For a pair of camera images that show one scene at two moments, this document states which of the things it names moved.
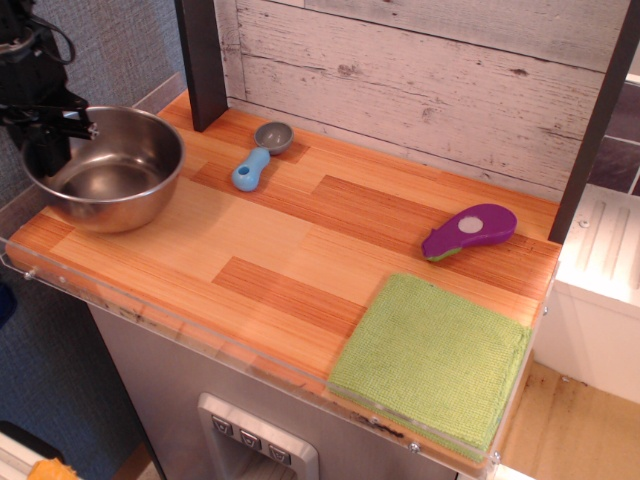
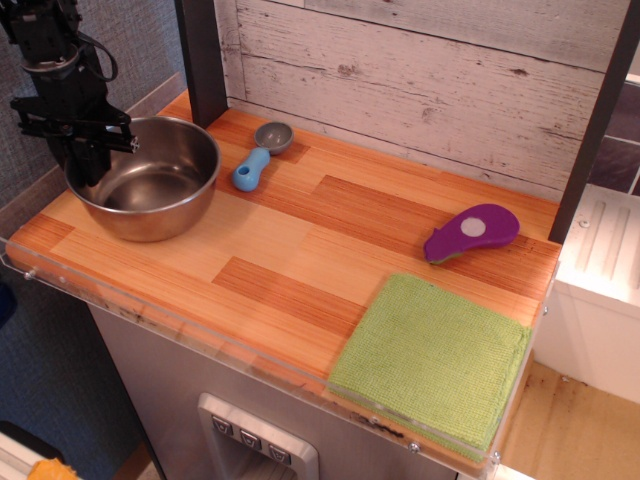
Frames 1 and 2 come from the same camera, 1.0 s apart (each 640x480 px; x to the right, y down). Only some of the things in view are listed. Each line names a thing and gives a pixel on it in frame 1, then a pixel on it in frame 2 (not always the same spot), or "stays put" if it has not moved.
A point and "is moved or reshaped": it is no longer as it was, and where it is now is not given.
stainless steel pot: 123,179 is moved or reshaped
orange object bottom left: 51,469 stays put
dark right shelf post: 606,103 stays put
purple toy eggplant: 483,224 stays put
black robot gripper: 34,91 to 72,112
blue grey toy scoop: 278,138 stays put
